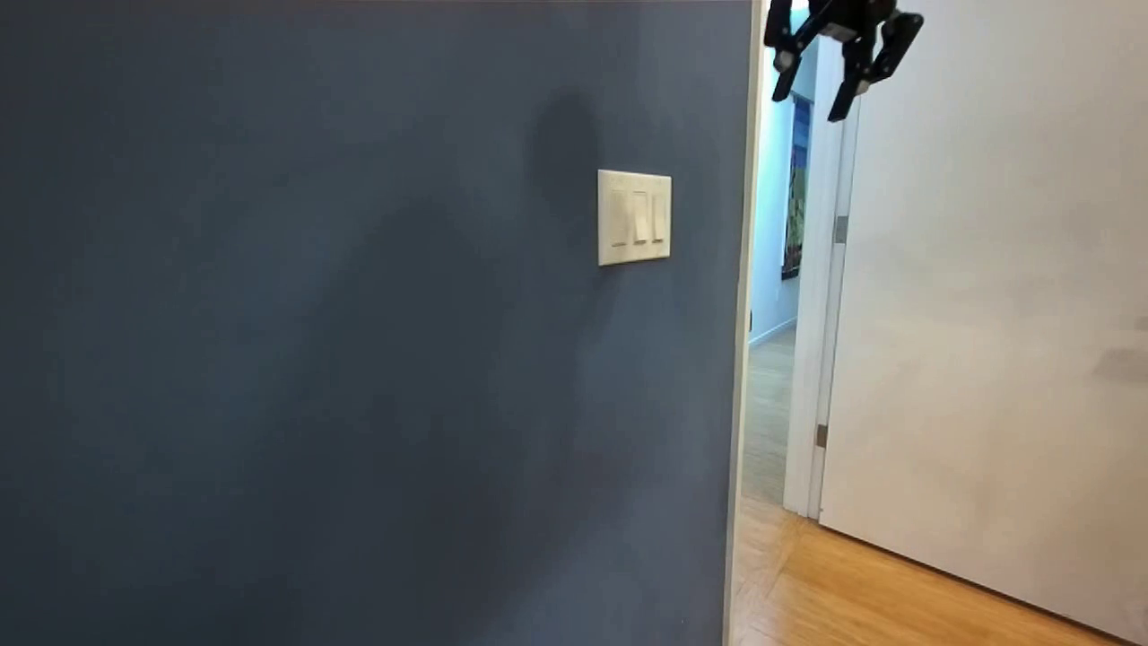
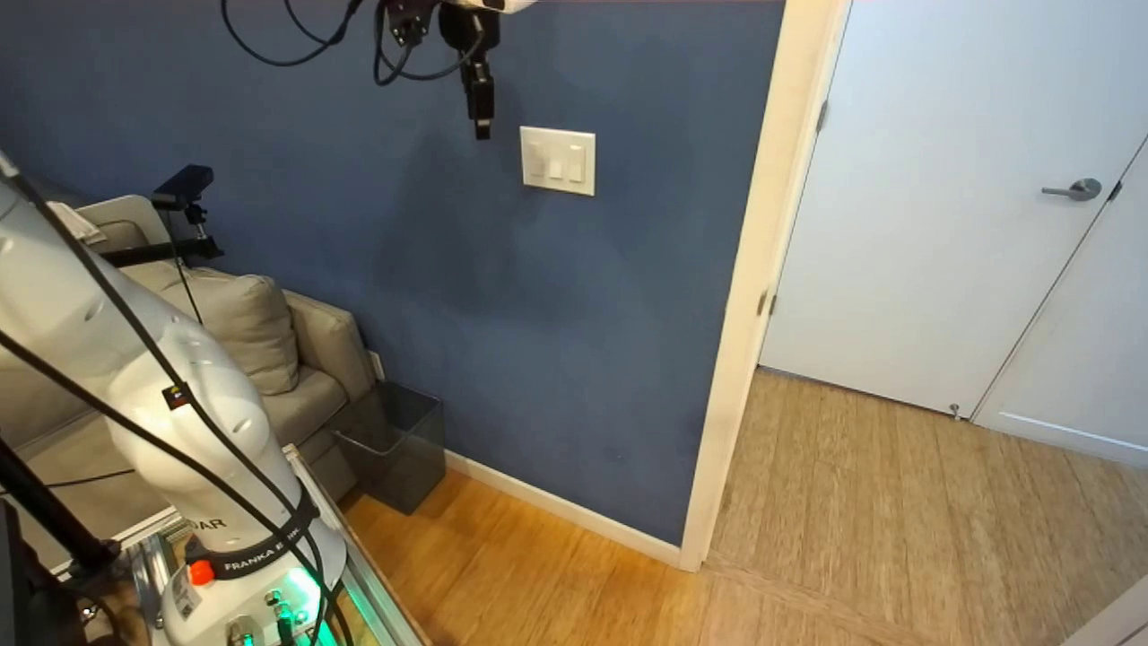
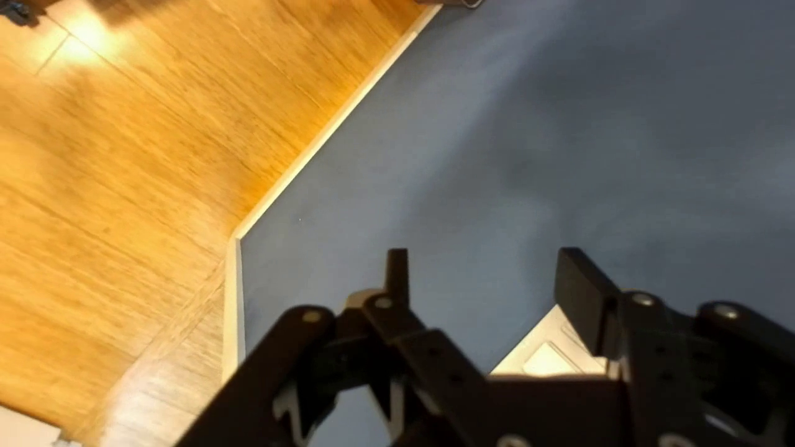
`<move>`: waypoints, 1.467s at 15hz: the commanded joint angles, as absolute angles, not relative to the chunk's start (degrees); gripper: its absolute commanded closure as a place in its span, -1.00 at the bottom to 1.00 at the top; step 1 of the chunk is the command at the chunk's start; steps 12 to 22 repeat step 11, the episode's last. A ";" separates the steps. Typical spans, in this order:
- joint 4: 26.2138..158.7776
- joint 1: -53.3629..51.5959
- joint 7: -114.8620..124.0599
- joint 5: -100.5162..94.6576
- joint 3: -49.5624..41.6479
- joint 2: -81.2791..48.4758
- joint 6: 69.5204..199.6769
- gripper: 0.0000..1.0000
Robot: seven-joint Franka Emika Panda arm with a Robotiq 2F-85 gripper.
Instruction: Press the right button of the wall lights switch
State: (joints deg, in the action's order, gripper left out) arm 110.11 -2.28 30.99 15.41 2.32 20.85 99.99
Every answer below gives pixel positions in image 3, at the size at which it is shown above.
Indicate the white wall switch plate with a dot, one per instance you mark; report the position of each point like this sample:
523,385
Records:
537,348

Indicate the white wall corner trim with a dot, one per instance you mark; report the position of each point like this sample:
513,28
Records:
231,313

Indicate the black floor object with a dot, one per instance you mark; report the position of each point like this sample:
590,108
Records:
15,11

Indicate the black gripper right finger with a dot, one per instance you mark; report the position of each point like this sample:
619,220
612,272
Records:
704,374

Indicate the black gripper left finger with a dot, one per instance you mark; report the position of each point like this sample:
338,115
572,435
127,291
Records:
431,374

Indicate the white baseboard on blue wall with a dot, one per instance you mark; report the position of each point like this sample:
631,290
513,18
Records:
331,126

